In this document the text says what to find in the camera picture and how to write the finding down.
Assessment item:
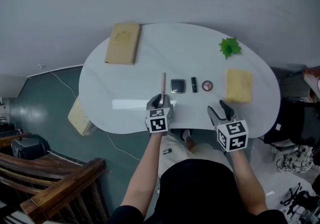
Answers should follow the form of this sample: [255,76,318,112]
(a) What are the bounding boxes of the person's beige shorts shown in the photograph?
[157,133,233,184]

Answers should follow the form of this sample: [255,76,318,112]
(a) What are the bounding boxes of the square dark compact case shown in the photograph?
[170,78,186,94]

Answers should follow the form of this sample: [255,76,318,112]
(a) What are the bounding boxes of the white floor cable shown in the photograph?
[49,70,141,161]

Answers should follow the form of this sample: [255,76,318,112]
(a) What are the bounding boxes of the black swivel chair base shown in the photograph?
[279,182,320,216]

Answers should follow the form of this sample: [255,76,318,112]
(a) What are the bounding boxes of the cream cushioned stool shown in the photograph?
[67,95,93,136]

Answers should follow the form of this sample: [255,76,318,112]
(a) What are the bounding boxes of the tan hardcover book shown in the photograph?
[104,23,141,65]

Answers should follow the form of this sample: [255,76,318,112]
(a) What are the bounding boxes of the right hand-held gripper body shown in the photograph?
[211,115,250,153]

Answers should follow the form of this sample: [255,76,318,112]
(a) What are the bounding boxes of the small green potted plant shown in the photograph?
[218,37,243,60]

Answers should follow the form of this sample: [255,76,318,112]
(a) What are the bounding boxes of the person's right forearm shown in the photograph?
[228,149,268,215]

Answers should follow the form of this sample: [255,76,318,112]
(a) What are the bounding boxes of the wooden chair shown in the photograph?
[0,133,108,224]

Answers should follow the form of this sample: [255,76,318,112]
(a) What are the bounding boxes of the white black-patterned cloth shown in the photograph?
[273,144,315,174]

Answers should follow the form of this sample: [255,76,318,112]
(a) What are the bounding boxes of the person's black shirt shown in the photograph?
[107,159,288,224]

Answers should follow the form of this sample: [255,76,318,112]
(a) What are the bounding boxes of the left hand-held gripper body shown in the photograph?
[144,107,175,136]

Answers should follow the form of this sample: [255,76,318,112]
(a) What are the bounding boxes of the stack of red books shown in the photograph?
[302,65,320,104]

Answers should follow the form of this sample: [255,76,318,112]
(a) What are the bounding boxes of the black case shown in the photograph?
[11,134,51,161]

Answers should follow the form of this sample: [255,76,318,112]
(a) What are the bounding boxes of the black bag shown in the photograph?
[263,98,320,146]

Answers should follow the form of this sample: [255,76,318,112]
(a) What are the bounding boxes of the yellow folded cloth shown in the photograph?
[225,68,253,104]

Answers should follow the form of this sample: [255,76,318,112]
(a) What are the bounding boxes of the person's left forearm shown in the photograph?
[119,133,163,210]

